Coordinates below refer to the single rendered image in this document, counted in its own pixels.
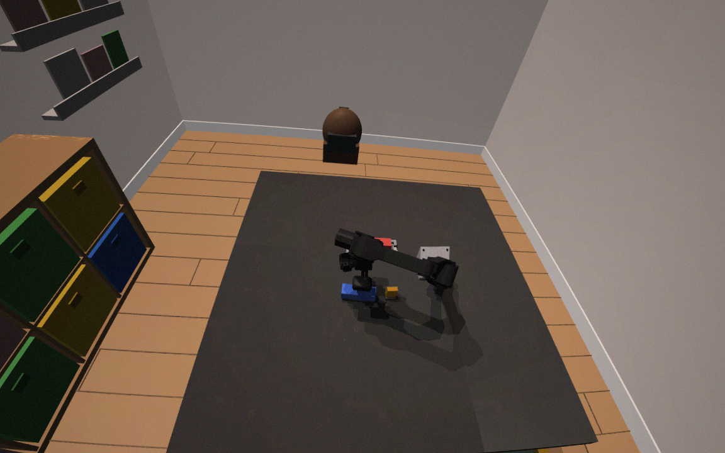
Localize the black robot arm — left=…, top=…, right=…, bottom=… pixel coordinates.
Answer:
left=334, top=228, right=458, bottom=289

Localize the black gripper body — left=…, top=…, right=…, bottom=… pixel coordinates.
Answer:
left=352, top=260, right=374, bottom=292

